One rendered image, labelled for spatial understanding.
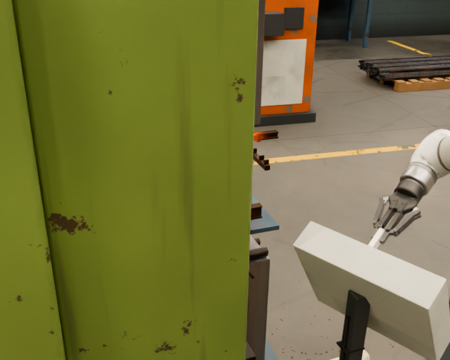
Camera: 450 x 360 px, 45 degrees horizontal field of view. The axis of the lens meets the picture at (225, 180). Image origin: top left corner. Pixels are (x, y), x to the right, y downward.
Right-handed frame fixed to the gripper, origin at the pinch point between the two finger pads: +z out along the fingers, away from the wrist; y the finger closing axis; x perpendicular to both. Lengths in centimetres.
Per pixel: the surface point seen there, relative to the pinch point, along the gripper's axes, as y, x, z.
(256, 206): 42.6, -4.3, 3.3
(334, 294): -1.1, 5.3, 21.3
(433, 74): 217, -353, -430
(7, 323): 25, 55, 73
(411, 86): 227, -343, -393
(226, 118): 15, 59, 18
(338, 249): -3.5, 22.5, 17.4
